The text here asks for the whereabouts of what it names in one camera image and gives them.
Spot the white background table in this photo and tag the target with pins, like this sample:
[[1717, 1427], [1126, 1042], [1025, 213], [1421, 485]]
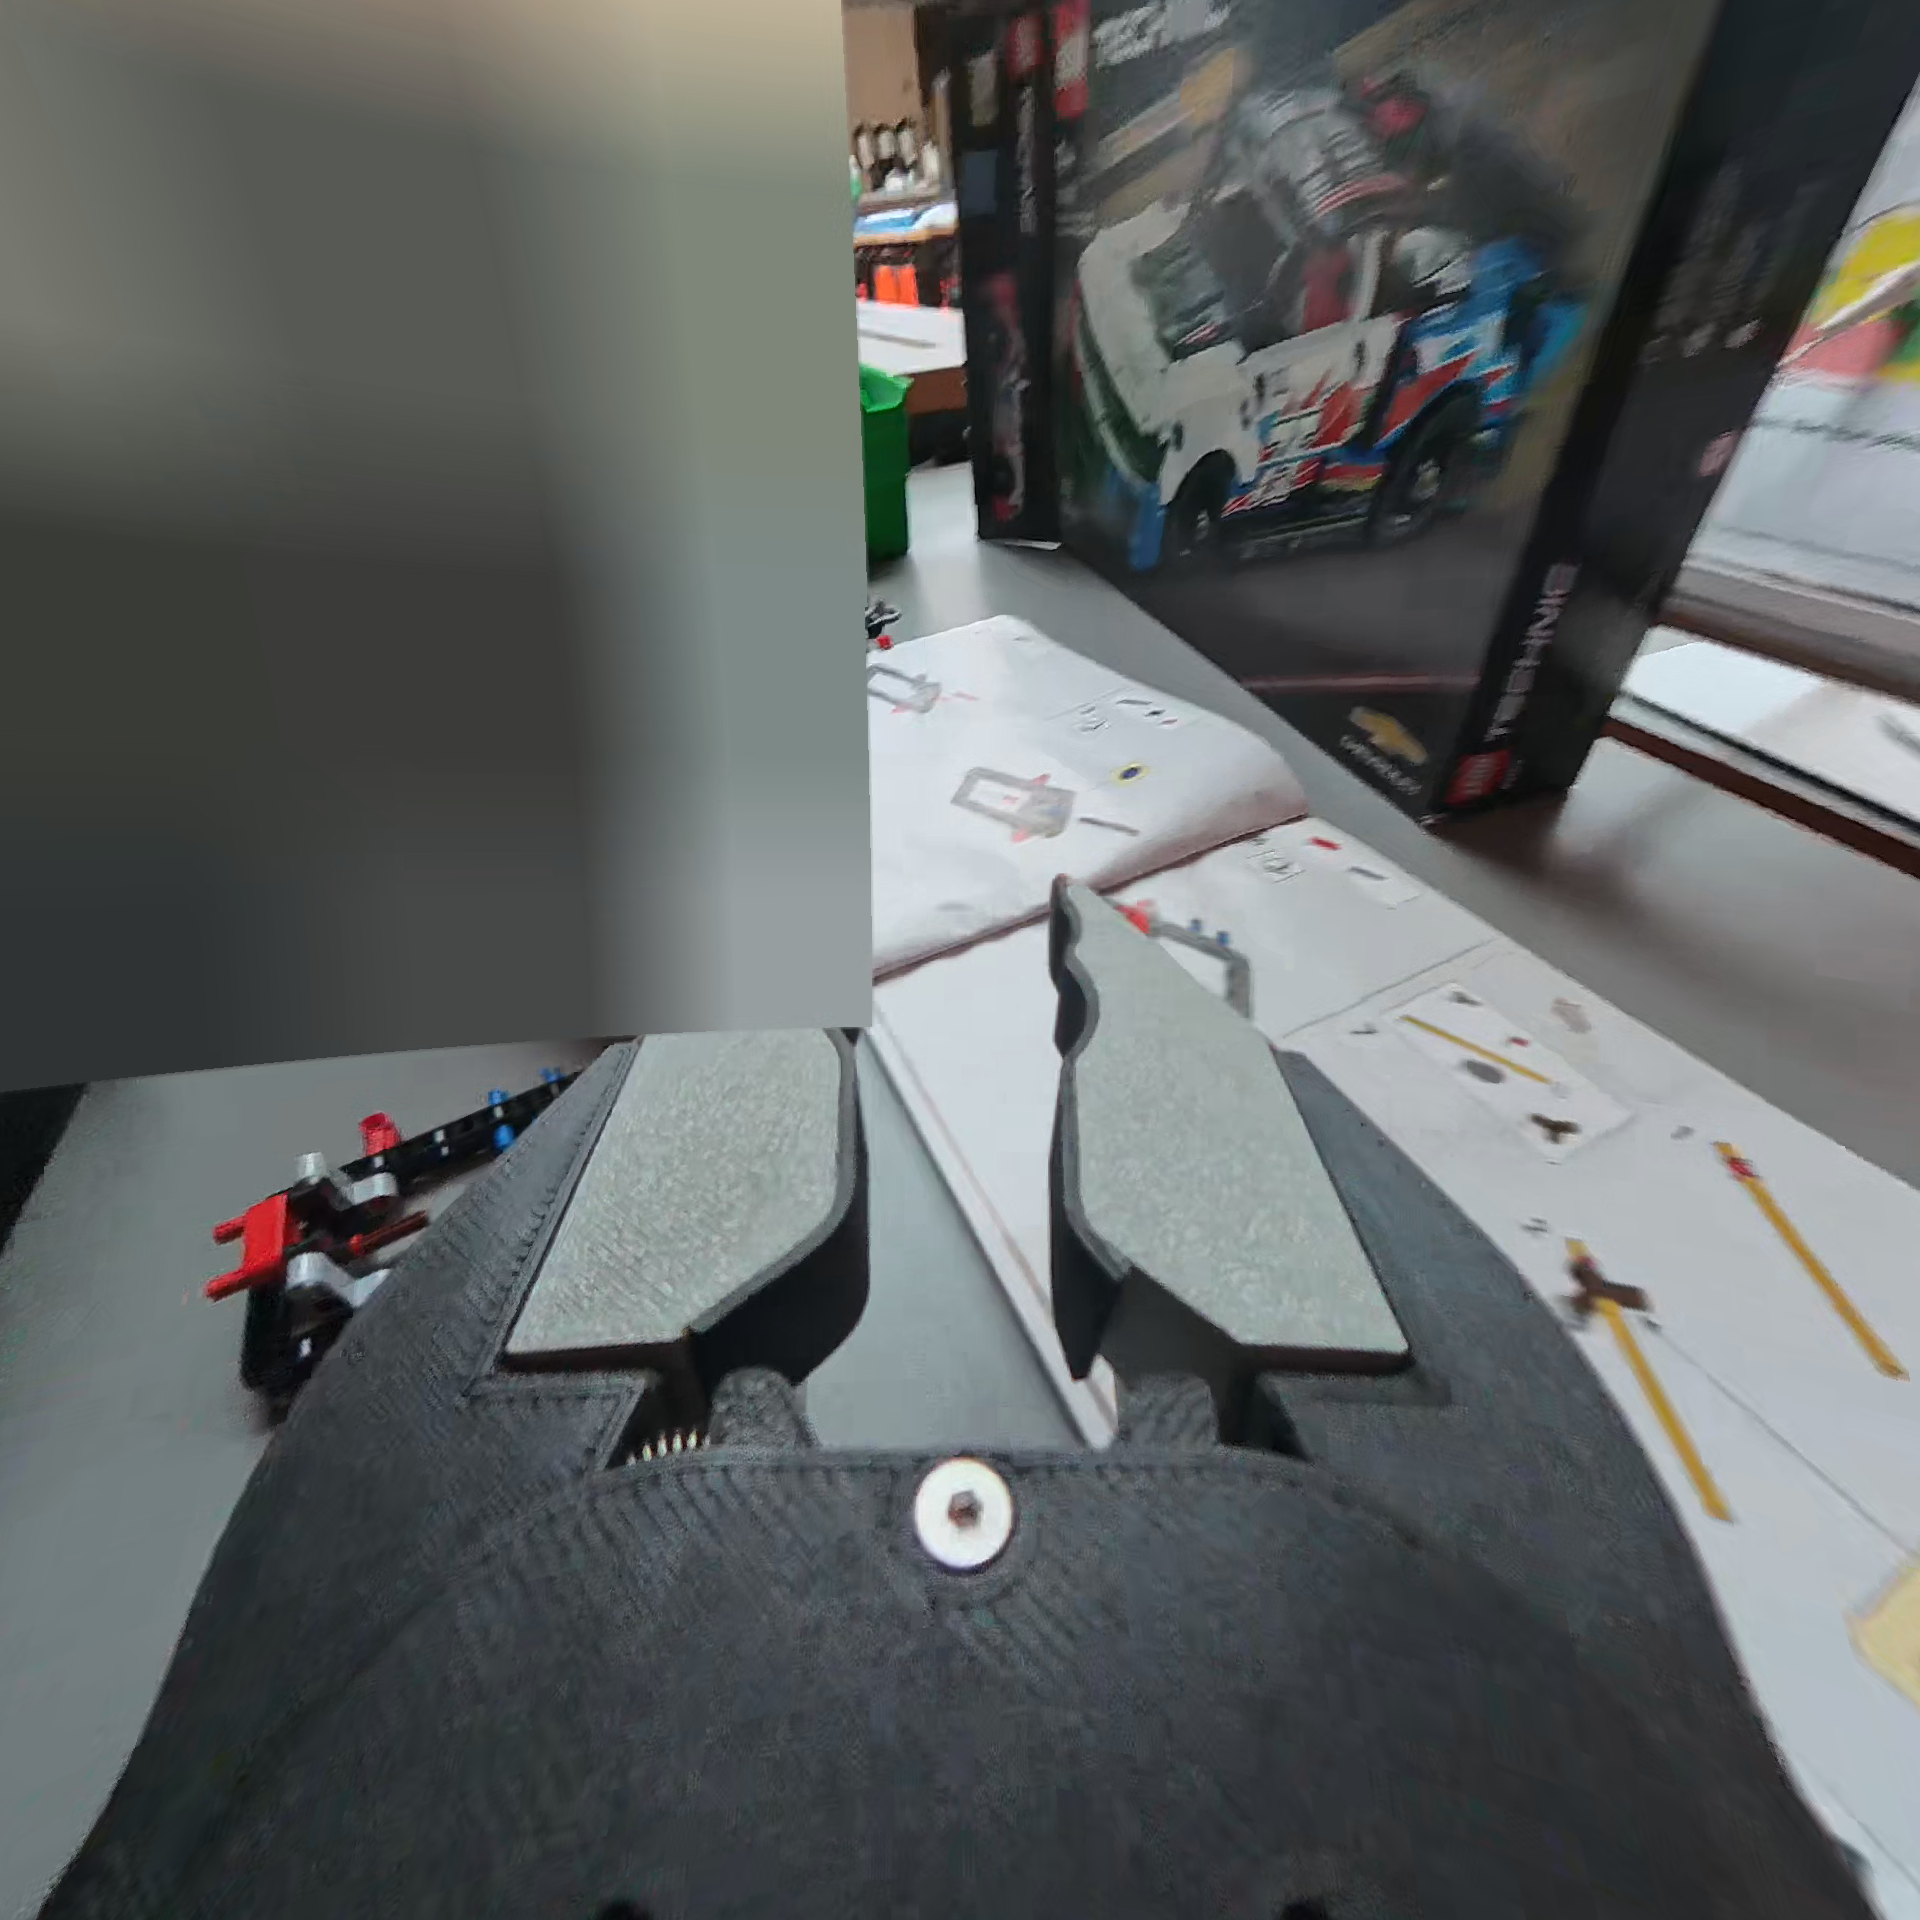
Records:
[[907, 337]]

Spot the white instruction booklet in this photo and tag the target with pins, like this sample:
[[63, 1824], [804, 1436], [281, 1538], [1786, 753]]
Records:
[[1498, 1141]]

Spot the cluttered background workbench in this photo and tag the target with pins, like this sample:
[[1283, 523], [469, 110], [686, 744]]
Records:
[[898, 226]]

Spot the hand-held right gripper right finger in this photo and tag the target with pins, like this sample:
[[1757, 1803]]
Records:
[[1199, 1171]]

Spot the black race car box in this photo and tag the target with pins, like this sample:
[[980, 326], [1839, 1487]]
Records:
[[1349, 377]]

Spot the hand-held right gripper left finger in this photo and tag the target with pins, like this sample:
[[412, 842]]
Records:
[[691, 1187]]

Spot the green plastic bin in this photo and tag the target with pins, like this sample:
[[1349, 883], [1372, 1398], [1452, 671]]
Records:
[[887, 464]]

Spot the black frame assembly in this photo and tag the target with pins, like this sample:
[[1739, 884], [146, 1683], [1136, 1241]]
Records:
[[323, 1198]]

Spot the computer monitor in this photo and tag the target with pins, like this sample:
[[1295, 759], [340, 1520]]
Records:
[[1828, 450]]

